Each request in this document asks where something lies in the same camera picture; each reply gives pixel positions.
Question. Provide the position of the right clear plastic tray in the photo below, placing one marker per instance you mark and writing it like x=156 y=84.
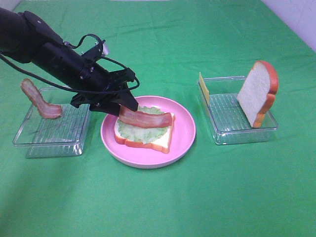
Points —
x=227 y=122

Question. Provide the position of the toy bread slice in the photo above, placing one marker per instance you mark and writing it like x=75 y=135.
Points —
x=258 y=92
x=150 y=146

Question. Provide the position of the clear plastic tray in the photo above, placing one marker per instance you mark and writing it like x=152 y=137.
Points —
x=65 y=136
x=227 y=122

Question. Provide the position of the green tablecloth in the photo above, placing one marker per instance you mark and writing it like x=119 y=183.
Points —
x=247 y=190

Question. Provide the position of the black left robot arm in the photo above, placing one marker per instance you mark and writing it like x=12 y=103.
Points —
x=26 y=38

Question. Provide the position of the yellow toy cheese slice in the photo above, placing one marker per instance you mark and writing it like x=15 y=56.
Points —
x=204 y=88

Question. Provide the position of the toy bacon strip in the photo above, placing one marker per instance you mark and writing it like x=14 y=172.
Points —
x=45 y=109
x=145 y=120

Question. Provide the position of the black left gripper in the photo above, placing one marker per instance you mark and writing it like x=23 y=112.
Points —
x=109 y=90

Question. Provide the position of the pink round plate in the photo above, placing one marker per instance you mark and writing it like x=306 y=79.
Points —
x=183 y=136

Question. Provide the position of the left clear plastic tray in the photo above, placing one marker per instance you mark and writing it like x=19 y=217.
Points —
x=65 y=136

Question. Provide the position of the toy lettuce leaf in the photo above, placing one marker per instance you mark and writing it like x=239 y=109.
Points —
x=127 y=133

